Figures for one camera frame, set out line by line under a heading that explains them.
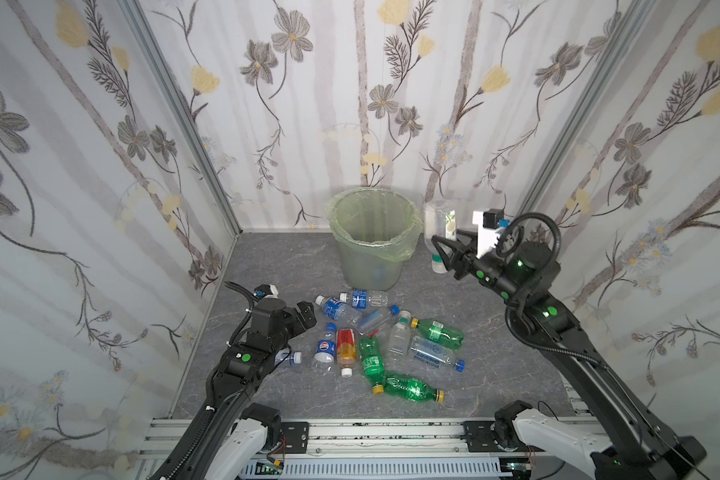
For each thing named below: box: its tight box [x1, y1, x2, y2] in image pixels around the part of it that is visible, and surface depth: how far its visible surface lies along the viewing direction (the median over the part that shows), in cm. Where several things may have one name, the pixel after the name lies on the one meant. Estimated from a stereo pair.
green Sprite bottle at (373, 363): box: [359, 336, 386, 395], surface depth 84 cm
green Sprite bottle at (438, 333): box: [411, 318, 464, 350], surface depth 90 cm
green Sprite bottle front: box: [384, 376, 445, 403], surface depth 80 cm
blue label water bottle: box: [315, 294, 363, 327], surface depth 95 cm
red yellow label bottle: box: [336, 327, 357, 377], surface depth 86 cm
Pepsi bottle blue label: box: [312, 323, 336, 374], surface depth 86 cm
